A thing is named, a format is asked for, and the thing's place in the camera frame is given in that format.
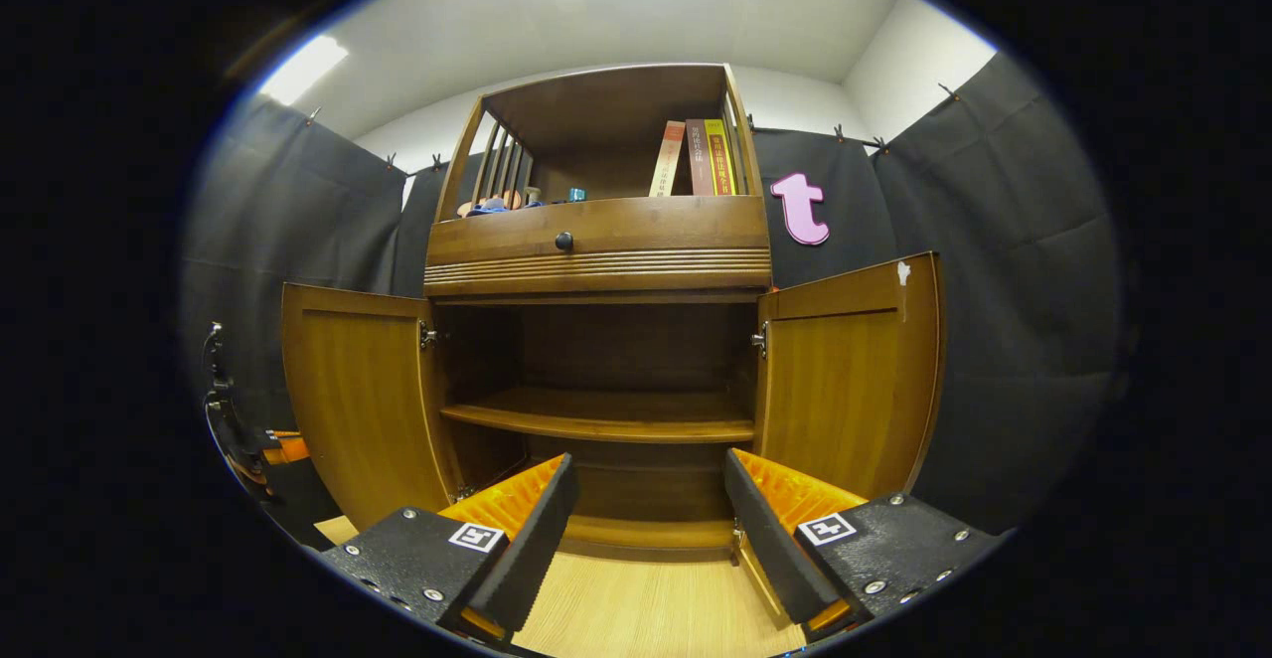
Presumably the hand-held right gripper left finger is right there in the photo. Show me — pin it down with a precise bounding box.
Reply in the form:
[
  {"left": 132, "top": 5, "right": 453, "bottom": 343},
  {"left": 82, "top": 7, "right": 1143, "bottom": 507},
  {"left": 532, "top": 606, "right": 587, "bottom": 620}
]
[{"left": 320, "top": 452, "right": 581, "bottom": 649}]

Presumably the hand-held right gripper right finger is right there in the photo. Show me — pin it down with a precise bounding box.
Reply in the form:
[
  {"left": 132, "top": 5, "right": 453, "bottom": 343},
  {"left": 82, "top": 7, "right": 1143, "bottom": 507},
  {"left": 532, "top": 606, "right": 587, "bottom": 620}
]
[{"left": 724, "top": 447, "right": 1000, "bottom": 639}]

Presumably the wooden inner cabinet shelf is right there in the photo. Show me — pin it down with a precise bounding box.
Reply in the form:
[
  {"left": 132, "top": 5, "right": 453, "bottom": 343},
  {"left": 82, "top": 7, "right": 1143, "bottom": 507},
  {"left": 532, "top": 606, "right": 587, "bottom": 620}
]
[{"left": 440, "top": 387, "right": 756, "bottom": 444}]

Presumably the small ceiling light panel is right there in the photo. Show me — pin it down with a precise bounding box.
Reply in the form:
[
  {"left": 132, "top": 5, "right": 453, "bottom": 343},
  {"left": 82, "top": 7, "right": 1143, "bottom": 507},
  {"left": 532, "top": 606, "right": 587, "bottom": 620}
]
[{"left": 260, "top": 35, "right": 349, "bottom": 105}]

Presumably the dark red book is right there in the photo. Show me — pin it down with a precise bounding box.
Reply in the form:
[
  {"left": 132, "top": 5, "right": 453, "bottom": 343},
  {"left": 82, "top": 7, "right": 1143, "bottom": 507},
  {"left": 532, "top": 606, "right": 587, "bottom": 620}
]
[{"left": 686, "top": 119, "right": 716, "bottom": 197}]

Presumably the tan book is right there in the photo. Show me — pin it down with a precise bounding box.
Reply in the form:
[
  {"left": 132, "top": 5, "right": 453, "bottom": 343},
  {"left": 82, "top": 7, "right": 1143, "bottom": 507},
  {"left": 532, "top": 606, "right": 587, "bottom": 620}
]
[{"left": 649, "top": 121, "right": 687, "bottom": 198}]

